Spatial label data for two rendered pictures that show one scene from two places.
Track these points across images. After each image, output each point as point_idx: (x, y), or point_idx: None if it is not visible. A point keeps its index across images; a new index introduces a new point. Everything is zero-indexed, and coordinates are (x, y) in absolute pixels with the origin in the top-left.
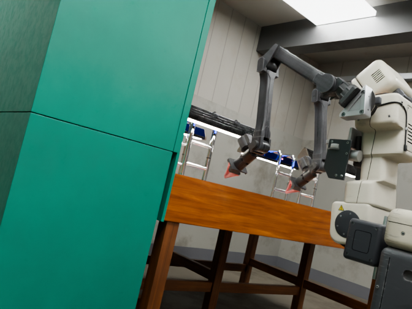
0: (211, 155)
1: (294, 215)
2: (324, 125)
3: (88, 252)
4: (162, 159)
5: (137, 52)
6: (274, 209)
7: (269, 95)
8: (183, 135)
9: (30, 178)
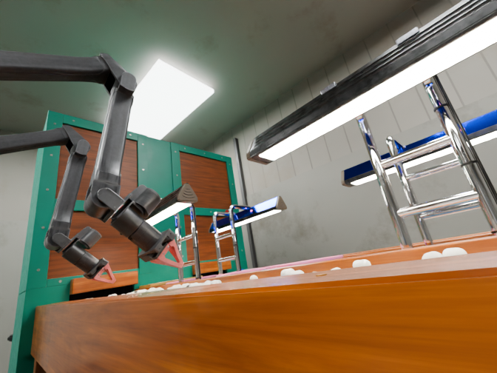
0: (194, 243)
1: (70, 332)
2: (103, 129)
3: None
4: (24, 299)
5: (29, 235)
6: (59, 326)
7: (62, 180)
8: (27, 274)
9: (13, 332)
